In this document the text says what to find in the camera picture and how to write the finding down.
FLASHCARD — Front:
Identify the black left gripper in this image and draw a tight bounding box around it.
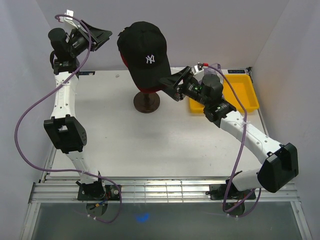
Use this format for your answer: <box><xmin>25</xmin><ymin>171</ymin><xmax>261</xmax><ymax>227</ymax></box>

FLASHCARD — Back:
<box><xmin>68</xmin><ymin>20</ymin><xmax>112</xmax><ymax>57</ymax></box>

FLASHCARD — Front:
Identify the yellow plastic bin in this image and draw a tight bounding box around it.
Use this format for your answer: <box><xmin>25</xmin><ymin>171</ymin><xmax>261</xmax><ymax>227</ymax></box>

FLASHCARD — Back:
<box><xmin>188</xmin><ymin>74</ymin><xmax>260</xmax><ymax>114</ymax></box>

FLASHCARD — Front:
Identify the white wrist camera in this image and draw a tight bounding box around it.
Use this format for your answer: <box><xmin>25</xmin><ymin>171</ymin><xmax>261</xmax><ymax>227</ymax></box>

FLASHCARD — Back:
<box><xmin>62</xmin><ymin>9</ymin><xmax>81</xmax><ymax>29</ymax></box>
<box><xmin>193</xmin><ymin>62</ymin><xmax>209</xmax><ymax>81</ymax></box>

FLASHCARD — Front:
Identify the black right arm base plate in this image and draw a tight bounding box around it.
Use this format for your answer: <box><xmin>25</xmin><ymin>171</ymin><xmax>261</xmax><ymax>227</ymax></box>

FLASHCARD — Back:
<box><xmin>205</xmin><ymin>183</ymin><xmax>251</xmax><ymax>200</ymax></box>

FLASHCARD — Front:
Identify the purple baseball cap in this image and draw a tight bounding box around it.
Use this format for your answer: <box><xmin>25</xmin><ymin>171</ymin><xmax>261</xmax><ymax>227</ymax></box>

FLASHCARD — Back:
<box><xmin>204</xmin><ymin>63</ymin><xmax>221</xmax><ymax>76</ymax></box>

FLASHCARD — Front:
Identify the black cap white NY logo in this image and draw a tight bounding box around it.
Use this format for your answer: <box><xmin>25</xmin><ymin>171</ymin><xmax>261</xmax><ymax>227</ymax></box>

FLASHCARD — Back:
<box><xmin>117</xmin><ymin>21</ymin><xmax>171</xmax><ymax>88</ymax></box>

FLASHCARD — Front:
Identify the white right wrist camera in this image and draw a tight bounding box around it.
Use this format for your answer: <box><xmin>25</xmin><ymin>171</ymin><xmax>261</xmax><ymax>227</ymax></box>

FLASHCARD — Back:
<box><xmin>193</xmin><ymin>62</ymin><xmax>209</xmax><ymax>81</ymax></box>

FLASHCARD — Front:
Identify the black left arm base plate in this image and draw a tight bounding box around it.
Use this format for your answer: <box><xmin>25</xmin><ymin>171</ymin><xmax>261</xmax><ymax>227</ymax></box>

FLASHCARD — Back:
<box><xmin>76</xmin><ymin>184</ymin><xmax>120</xmax><ymax>201</ymax></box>

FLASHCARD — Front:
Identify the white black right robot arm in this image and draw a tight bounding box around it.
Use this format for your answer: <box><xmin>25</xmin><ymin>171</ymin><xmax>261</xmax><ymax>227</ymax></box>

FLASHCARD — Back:
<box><xmin>159</xmin><ymin>66</ymin><xmax>299</xmax><ymax>199</ymax></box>

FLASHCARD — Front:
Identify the beige mannequin head on stand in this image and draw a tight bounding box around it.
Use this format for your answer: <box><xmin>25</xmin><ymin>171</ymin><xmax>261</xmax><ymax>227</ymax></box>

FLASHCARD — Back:
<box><xmin>133</xmin><ymin>91</ymin><xmax>160</xmax><ymax>114</ymax></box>

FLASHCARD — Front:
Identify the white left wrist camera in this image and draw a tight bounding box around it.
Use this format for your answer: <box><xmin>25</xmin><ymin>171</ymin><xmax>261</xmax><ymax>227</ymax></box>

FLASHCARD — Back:
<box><xmin>62</xmin><ymin>9</ymin><xmax>81</xmax><ymax>29</ymax></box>

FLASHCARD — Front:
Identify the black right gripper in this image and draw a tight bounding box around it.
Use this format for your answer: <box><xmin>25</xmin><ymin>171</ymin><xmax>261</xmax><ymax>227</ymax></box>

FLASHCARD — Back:
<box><xmin>158</xmin><ymin>66</ymin><xmax>210</xmax><ymax>107</ymax></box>

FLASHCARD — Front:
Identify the aluminium mounting rail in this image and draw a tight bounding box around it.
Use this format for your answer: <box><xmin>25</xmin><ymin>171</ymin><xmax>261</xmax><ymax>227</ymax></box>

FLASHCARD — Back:
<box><xmin>29</xmin><ymin>176</ymin><xmax>301</xmax><ymax>204</ymax></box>

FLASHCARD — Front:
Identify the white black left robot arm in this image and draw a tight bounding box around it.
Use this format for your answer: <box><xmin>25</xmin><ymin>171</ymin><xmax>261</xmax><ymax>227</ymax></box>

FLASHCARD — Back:
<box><xmin>43</xmin><ymin>22</ymin><xmax>112</xmax><ymax>200</ymax></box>

